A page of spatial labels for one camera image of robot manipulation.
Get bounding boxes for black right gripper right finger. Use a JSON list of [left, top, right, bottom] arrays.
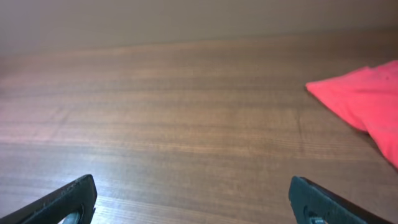
[[289, 176, 391, 224]]

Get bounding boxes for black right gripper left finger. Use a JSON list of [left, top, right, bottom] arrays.
[[1, 174, 97, 224]]

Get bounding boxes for red t-shirt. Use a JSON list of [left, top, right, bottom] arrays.
[[305, 60, 397, 167]]

